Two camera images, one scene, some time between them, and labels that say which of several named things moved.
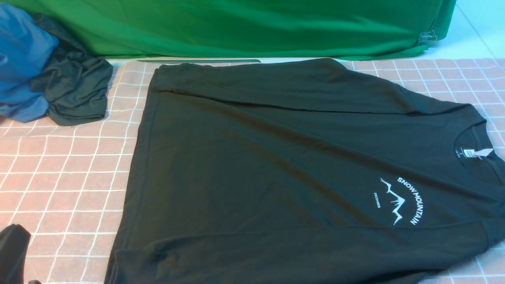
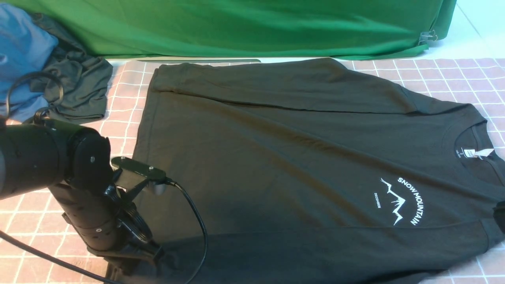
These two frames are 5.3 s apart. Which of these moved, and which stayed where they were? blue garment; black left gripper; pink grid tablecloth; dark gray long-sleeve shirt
Moved: black left gripper
Stayed: pink grid tablecloth; blue garment; dark gray long-sleeve shirt
